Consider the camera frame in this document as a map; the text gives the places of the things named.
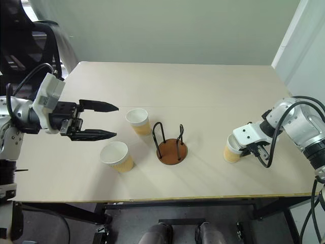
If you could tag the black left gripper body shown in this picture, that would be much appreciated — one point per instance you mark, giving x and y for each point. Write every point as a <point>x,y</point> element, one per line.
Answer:
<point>66,114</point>

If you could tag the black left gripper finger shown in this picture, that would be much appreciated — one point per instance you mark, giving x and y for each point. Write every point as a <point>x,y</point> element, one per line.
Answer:
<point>94,135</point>
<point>99,106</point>

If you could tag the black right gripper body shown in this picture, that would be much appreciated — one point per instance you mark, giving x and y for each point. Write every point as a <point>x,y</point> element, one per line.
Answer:
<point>260,150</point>

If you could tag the tan ribbed paper cup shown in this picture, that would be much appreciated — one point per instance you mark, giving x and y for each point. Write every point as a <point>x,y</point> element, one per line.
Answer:
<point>142,127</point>
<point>230,155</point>
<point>123,162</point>

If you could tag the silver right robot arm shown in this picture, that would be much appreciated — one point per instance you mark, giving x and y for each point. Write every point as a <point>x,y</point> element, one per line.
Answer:
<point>302,122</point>

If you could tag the brown cup holder stand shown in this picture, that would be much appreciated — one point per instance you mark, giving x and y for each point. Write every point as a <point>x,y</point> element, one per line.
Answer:
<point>172,152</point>

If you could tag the dark rounded shape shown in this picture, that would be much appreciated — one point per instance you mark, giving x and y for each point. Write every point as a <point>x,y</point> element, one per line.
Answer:
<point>212,233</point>
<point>156,233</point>

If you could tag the black office chair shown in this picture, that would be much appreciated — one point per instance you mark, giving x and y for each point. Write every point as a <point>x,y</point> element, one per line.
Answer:
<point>20,38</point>

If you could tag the black and silver robot torso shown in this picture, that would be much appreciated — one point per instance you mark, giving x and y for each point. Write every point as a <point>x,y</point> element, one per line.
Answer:
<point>8,198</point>

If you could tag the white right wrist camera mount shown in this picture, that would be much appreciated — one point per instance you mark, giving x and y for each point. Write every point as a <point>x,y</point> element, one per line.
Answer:
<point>250,134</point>

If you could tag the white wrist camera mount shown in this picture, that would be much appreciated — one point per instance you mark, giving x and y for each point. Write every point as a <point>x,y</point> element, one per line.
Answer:
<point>49,87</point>
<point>250,134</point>

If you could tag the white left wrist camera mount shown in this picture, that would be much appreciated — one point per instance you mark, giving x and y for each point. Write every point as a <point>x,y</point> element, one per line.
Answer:
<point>49,87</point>

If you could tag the black metal table frame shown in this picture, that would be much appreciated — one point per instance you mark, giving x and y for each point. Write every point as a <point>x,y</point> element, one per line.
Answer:
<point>177,202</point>

